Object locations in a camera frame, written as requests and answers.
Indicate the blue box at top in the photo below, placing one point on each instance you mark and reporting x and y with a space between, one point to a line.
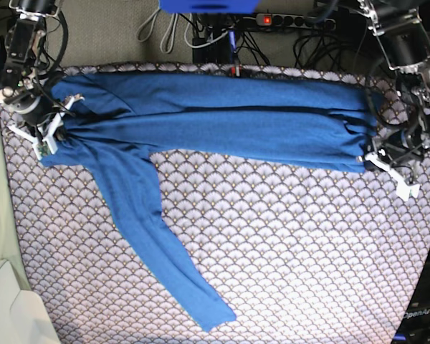
209 6

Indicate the blue long-sleeve T-shirt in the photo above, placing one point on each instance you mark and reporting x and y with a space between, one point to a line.
123 118

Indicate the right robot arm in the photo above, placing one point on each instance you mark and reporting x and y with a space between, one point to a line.
26 82

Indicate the white plastic bin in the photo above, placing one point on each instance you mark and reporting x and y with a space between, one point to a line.
23 316

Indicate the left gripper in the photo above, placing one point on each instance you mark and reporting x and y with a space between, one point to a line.
404 143

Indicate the fan-patterned table cloth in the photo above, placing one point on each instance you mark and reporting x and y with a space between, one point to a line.
300 255

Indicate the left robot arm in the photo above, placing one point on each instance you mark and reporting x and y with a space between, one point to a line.
405 48

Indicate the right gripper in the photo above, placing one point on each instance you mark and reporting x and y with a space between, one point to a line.
39 112

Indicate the black power strip red switch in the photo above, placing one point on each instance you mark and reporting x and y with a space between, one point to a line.
288 21

